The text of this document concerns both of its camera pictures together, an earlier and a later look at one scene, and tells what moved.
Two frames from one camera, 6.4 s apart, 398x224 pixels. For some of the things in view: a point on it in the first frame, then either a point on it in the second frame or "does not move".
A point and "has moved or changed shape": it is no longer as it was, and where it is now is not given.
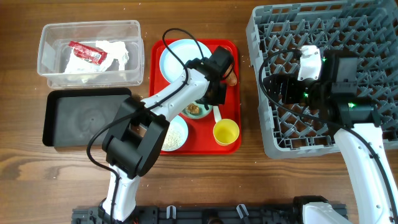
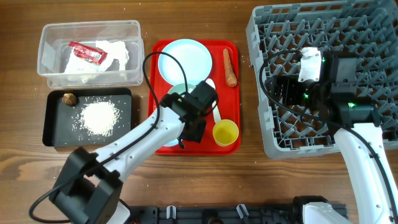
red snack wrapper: (87, 53) does not move
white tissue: (114, 50) does not move
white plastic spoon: (217, 114) does not move
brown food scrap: (193, 108) has moved or changed shape
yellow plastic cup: (226, 132) does not move
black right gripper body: (295, 91) does not move
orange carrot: (232, 78) does not move
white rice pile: (173, 139) has moved or changed shape
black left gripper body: (218, 95) -> (196, 130)
